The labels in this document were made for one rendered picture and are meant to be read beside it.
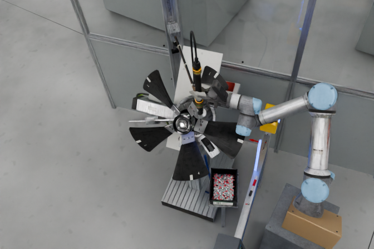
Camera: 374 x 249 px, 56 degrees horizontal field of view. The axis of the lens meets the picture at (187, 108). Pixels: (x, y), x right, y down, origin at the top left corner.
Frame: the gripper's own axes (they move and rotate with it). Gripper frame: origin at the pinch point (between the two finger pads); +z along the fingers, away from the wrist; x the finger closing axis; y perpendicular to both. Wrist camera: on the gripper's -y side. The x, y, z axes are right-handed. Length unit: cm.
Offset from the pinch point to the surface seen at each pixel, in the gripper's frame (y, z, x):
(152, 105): 38, 33, 9
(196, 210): 143, 2, -10
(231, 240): 26, -39, -59
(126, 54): 65, 90, 70
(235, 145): 35.2, -25.4, -4.8
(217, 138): 33.2, -14.5, -4.6
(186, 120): 26.7, 4.4, -3.0
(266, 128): 49, -38, 21
